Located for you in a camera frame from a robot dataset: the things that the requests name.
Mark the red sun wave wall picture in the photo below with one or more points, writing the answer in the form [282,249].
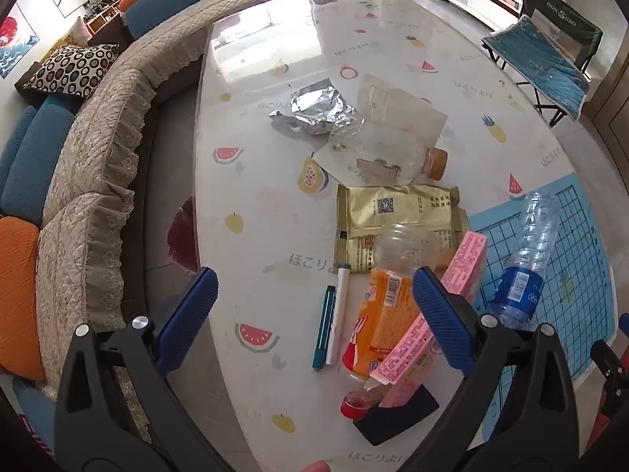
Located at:
[14,44]

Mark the dark red trash bin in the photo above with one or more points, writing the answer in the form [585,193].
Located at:
[183,236]

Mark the gold snack packet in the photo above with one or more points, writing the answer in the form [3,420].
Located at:
[413,206]

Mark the water bottle with blue label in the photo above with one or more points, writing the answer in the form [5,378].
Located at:
[518,295]

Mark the white marker pen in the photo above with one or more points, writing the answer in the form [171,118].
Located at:
[339,314]

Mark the crumpled silver foil wrapper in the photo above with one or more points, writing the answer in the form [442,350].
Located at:
[317,108]

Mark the pink carton box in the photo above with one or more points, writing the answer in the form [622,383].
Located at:
[467,260]

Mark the teal pen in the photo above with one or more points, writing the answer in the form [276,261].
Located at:
[324,324]

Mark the white coffee table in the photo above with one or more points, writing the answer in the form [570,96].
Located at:
[275,108]

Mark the black white circle pattern pillow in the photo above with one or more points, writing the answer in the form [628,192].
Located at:
[73,69]

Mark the clear bottle with orange label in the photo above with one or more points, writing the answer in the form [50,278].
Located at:
[388,314]

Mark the blue grid mat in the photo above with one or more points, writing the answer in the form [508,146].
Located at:
[580,236]

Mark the sofa with beige quilted cover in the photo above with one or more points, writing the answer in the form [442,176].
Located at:
[98,167]

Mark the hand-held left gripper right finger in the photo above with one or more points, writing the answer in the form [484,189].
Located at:
[442,314]

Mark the blue sofa cushion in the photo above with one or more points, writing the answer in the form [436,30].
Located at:
[172,5]
[34,167]

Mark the person's left hand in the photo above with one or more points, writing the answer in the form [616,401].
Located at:
[317,467]

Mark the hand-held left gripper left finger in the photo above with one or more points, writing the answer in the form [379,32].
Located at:
[189,319]

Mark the black card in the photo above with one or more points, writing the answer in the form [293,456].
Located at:
[393,420]

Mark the red bottle cap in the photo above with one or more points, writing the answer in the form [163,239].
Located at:
[354,405]

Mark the green folding chair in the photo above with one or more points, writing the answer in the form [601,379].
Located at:
[560,10]

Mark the clear bottle with brown cap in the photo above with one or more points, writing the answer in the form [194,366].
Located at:
[383,147]

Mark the blue quilted chair pad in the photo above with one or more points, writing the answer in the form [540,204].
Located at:
[535,64]

